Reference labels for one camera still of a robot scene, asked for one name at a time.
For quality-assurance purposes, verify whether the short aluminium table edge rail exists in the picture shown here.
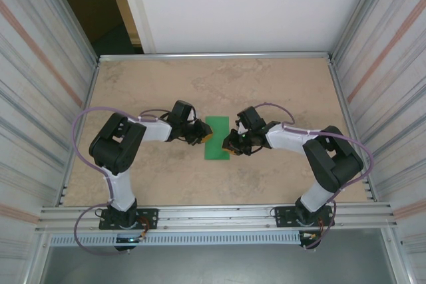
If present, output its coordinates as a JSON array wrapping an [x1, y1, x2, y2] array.
[[327, 56, 379, 202], [59, 57, 101, 207]]

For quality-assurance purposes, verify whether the grey metal shelf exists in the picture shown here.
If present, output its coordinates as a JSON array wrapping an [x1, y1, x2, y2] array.
[[39, 229, 400, 284]]

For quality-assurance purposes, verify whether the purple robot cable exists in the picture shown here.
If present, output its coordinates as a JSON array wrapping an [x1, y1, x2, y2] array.
[[259, 100, 375, 251], [72, 106, 174, 257]]

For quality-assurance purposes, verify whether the translucent ribbed side panel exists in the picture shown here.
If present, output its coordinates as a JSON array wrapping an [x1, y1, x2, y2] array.
[[0, 0, 101, 284], [332, 0, 426, 284]]

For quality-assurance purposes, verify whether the grey slotted cable duct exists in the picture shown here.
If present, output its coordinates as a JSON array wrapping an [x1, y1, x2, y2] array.
[[49, 232, 302, 247]]

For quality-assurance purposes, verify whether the small circuit board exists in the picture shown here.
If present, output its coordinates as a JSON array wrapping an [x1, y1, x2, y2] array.
[[115, 235, 147, 243]]

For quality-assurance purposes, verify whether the white door frame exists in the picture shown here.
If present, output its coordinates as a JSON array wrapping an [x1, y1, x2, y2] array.
[[114, 0, 157, 55]]

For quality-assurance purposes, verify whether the green square paper sheet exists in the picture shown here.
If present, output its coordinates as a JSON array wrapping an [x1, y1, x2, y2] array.
[[203, 116, 231, 161]]

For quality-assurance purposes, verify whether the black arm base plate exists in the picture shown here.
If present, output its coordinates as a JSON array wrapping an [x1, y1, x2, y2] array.
[[274, 204, 335, 228], [99, 208, 159, 231]]

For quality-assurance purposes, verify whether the long aluminium table edge rail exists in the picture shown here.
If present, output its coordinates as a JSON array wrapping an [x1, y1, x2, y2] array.
[[98, 51, 333, 63]]

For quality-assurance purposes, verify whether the wide aluminium mounting rail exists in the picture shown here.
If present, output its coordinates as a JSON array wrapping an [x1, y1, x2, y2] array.
[[35, 202, 399, 233]]

